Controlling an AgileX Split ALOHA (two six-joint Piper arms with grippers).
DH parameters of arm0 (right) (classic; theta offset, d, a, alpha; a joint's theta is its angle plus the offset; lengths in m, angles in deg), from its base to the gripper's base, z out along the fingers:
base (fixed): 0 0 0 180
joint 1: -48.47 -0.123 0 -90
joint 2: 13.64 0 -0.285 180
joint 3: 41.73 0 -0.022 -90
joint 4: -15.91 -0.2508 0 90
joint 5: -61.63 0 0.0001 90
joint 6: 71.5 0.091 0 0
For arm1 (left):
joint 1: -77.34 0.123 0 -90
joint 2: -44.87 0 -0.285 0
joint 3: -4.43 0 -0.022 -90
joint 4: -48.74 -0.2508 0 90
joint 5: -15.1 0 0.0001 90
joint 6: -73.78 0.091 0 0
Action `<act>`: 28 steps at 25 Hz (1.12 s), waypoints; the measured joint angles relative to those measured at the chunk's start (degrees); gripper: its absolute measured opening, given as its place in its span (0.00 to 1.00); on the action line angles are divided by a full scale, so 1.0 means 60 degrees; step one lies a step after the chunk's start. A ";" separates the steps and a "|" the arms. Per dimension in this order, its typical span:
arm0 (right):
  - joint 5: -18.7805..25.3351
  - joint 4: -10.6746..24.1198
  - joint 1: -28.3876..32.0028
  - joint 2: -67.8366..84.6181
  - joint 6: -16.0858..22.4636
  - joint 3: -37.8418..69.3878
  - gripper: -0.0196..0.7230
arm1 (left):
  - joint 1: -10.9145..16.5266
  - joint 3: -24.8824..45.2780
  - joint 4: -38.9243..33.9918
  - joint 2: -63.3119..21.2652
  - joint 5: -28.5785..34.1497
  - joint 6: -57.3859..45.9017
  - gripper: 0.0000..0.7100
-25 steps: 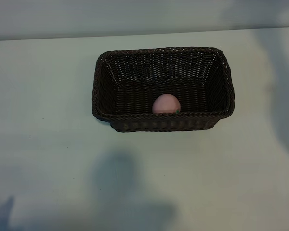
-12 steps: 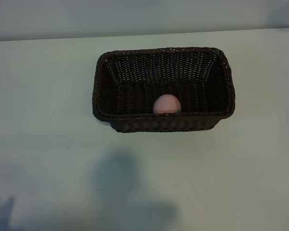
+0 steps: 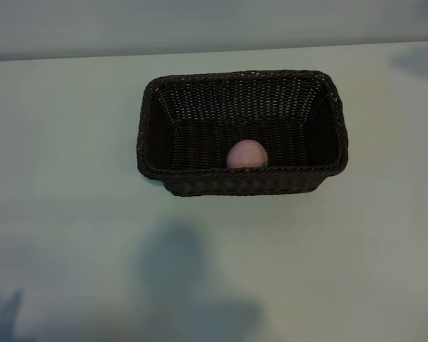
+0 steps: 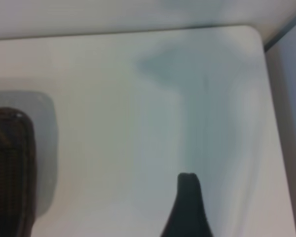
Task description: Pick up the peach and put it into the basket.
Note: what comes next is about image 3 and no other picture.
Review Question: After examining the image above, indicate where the dark brown wicker basket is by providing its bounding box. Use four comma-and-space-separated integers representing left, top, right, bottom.
136, 69, 350, 197

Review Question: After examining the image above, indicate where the pink toy peach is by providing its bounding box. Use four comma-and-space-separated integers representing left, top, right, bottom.
225, 139, 269, 170

